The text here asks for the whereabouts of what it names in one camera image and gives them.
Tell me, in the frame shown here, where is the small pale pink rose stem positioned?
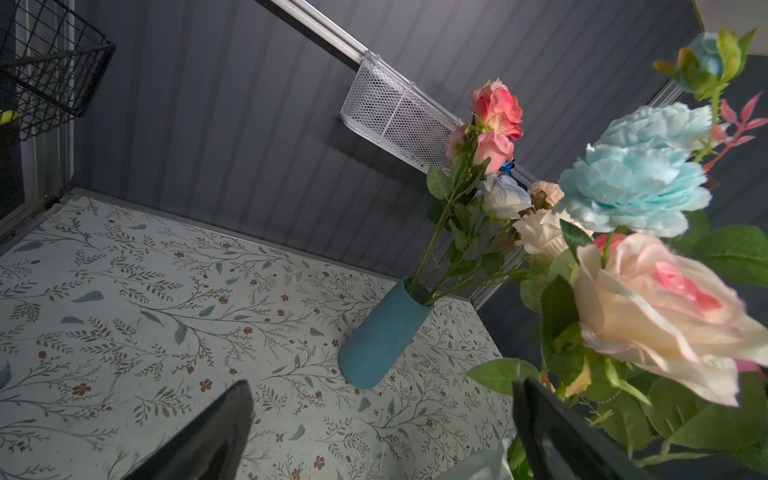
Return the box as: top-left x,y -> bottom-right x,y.
443,122 -> 517,289

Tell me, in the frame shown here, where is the cream rose stem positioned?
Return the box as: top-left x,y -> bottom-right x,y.
469,233 -> 767,472

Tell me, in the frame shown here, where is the white ribbed ceramic vase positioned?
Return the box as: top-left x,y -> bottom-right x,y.
434,439 -> 514,480

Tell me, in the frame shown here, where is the white peony flower stem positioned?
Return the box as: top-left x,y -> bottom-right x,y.
438,182 -> 594,282

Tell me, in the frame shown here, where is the blue ceramic vase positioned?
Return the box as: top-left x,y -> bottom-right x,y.
338,278 -> 432,389

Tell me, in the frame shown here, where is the white blue flower spray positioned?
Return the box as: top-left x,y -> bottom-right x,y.
557,28 -> 767,287

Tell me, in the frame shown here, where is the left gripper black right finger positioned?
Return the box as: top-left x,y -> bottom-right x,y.
512,379 -> 653,480

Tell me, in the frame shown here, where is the large pink rose stem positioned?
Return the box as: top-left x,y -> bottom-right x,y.
409,79 -> 523,294

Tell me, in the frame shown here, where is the white rose stem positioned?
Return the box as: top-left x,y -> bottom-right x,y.
425,175 -> 532,305

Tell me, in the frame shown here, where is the black wire basket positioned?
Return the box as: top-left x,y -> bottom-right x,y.
1,1 -> 116,141

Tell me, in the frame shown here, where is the floral patterned table mat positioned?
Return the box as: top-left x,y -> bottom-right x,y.
1,195 -> 514,479

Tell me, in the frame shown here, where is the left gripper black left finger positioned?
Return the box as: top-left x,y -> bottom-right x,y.
126,380 -> 253,480

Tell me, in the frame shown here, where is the white wire mesh basket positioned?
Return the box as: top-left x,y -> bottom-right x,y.
340,51 -> 464,173

